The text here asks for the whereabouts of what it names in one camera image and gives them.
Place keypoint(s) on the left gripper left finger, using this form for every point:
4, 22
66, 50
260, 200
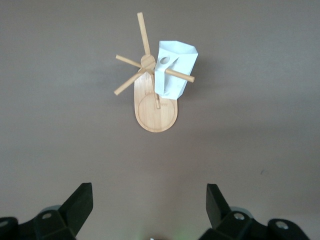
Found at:
62, 220

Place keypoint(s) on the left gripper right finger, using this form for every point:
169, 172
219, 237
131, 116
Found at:
225, 222

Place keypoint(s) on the white faceted cup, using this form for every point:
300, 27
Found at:
180, 60

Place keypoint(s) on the wooden cup rack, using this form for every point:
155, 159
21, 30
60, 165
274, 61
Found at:
155, 117

